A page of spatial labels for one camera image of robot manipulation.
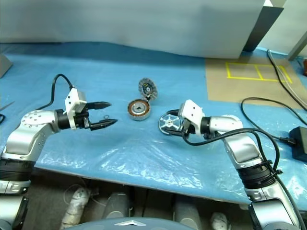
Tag black power adapter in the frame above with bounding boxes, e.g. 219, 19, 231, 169
289, 126, 307, 161

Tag white wrapped rounded shape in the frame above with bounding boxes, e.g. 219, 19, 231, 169
60, 187, 91, 230
210, 211, 229, 230

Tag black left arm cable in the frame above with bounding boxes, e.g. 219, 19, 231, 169
35, 73, 75, 111

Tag long grey cable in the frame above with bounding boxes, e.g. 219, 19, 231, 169
268, 49, 307, 106

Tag motor stator with copper windings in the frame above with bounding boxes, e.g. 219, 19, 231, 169
127, 99, 152, 121

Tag brown cardboard sheet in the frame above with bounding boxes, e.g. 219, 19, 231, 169
205, 51, 306, 110

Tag grey robot torso with emblem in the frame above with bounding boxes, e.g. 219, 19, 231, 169
78, 217, 187, 230

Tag yellow tape rectangle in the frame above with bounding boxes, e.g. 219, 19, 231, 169
225, 62, 293, 84

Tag grey metal post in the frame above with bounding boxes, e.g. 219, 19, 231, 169
287, 30, 307, 61

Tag metal scissors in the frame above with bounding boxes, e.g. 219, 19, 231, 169
0, 100, 16, 124

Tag dark grey rounded shape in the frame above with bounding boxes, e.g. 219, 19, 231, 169
102, 191, 132, 220
173, 200, 202, 230

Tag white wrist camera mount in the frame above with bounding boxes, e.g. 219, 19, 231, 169
63, 88, 87, 131
178, 99, 205, 138

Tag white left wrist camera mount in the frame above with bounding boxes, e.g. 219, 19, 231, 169
63, 88, 87, 131

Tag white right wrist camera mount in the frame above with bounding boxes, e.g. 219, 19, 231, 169
178, 99, 205, 138

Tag blue plastic table sheet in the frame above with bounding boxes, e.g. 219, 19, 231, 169
0, 42, 307, 207

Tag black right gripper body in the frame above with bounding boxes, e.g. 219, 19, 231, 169
179, 117, 195, 138

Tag long black cable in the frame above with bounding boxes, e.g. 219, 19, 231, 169
267, 48, 307, 109

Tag grey angled block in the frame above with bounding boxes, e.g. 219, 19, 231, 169
0, 53, 13, 79

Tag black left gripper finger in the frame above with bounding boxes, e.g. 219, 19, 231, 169
86, 101, 112, 112
89, 118, 118, 131

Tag white backdrop board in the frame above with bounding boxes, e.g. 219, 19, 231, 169
0, 0, 267, 60

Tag grey motor rotor disc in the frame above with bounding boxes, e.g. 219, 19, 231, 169
138, 77, 158, 101

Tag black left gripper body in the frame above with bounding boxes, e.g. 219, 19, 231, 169
74, 105, 94, 130

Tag black power cord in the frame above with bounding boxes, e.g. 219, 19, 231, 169
240, 96, 298, 145

